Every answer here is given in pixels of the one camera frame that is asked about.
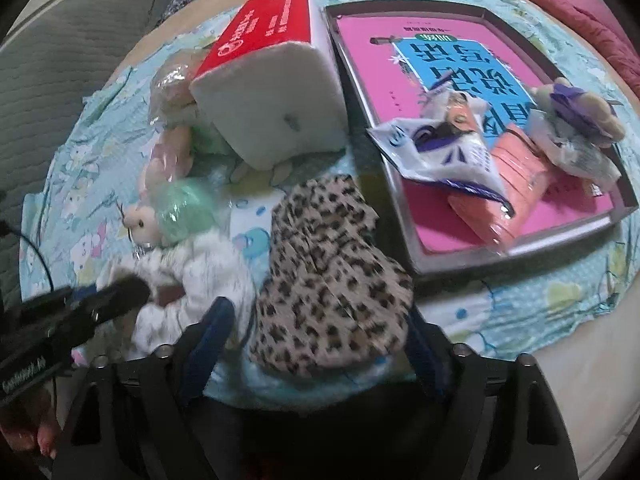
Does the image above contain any dark shallow box tray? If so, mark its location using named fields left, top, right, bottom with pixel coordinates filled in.
left=322, top=0, right=639, bottom=276

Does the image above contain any red white tissue pack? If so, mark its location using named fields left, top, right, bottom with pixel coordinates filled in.
left=190, top=0, right=348, bottom=170

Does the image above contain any white blue snack packet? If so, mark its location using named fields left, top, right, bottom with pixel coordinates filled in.
left=368, top=82, right=514, bottom=214

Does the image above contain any leopard print cloth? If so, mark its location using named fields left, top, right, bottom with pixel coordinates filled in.
left=248, top=174, right=413, bottom=377

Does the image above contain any pink blue book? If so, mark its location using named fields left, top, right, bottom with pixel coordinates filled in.
left=334, top=14, right=615, bottom=256

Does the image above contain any green sponge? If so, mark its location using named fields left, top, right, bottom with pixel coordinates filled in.
left=149, top=178, right=232, bottom=247

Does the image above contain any orange pink packet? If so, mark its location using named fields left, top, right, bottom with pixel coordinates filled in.
left=447, top=123, right=559, bottom=252

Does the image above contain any white floral cloth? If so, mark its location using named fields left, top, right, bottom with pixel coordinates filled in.
left=86, top=229, right=256, bottom=360

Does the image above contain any pink plush doll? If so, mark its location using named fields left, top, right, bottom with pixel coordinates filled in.
left=122, top=126, right=194, bottom=249

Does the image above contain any person's left hand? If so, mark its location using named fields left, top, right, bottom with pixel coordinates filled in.
left=1, top=387, right=61, bottom=460

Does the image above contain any teal cartoon blanket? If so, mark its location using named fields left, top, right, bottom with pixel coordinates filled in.
left=20, top=0, right=639, bottom=411

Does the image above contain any black cable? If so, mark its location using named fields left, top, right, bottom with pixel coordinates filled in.
left=0, top=219, right=57, bottom=294

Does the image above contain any purple plush toy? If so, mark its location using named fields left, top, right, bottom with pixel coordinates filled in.
left=526, top=77, right=626, bottom=148

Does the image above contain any bagged beige plush toy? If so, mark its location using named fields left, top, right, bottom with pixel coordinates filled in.
left=149, top=49, right=209, bottom=130

